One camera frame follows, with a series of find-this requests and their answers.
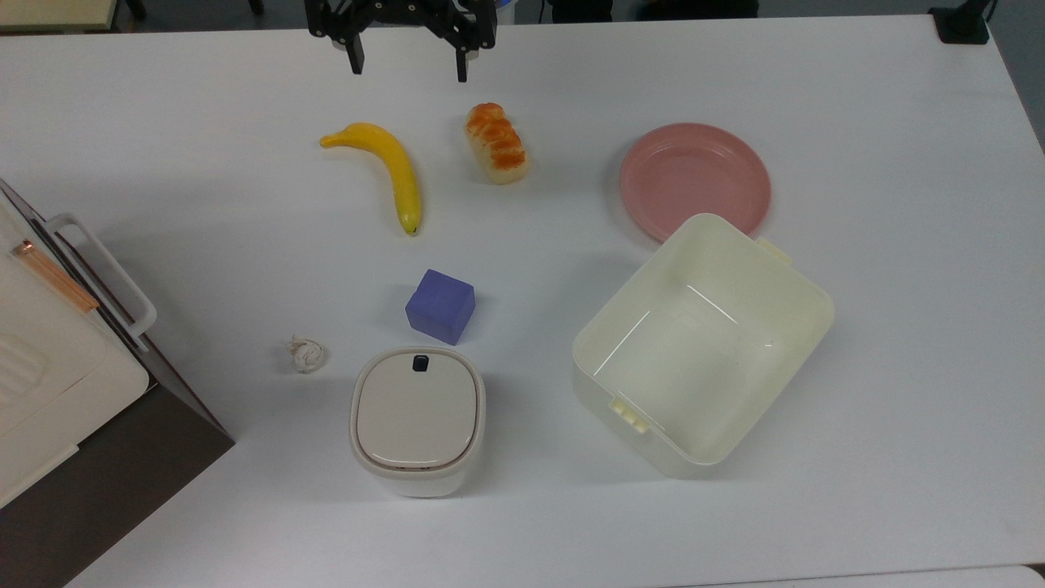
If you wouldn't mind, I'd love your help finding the small beige lidded bin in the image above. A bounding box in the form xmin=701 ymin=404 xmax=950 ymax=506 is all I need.
xmin=350 ymin=346 xmax=487 ymax=498

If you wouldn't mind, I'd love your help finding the beige background table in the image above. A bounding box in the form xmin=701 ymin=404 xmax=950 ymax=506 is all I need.
xmin=0 ymin=0 xmax=120 ymax=33

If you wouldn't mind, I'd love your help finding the pink round plate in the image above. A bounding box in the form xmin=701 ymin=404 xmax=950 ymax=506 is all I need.
xmin=620 ymin=122 xmax=772 ymax=243

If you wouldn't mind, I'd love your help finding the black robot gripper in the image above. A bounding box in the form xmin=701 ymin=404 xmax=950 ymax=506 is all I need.
xmin=305 ymin=0 xmax=499 ymax=83

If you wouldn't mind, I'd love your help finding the dark wood drawer cabinet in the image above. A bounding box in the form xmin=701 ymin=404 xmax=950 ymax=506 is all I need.
xmin=0 ymin=178 xmax=236 ymax=588

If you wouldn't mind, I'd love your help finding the cream plastic storage box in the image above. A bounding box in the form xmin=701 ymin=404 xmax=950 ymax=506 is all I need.
xmin=0 ymin=200 xmax=150 ymax=507

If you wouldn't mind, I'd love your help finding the purple foam cube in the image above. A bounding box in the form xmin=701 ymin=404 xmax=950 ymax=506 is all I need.
xmin=405 ymin=269 xmax=476 ymax=345

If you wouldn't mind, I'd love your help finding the small crumpled white object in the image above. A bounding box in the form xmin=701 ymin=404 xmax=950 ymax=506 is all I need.
xmin=287 ymin=335 xmax=326 ymax=375

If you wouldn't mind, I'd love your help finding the white drawer handle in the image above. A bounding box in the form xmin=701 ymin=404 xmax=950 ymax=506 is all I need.
xmin=47 ymin=214 xmax=158 ymax=352

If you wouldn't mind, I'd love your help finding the glazed bread loaf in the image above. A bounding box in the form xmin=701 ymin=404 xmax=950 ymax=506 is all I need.
xmin=465 ymin=102 xmax=530 ymax=185

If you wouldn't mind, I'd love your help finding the black table clamp mount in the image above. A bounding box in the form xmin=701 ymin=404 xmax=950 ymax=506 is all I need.
xmin=929 ymin=0 xmax=994 ymax=45

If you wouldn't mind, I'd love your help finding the yellow banana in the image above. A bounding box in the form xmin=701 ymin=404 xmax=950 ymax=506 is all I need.
xmin=319 ymin=122 xmax=423 ymax=237

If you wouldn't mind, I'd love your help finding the cream plastic open tub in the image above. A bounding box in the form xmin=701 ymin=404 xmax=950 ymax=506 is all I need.
xmin=571 ymin=213 xmax=835 ymax=480

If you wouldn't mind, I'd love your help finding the orange tape strip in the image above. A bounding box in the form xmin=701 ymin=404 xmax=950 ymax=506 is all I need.
xmin=15 ymin=239 xmax=100 ymax=313

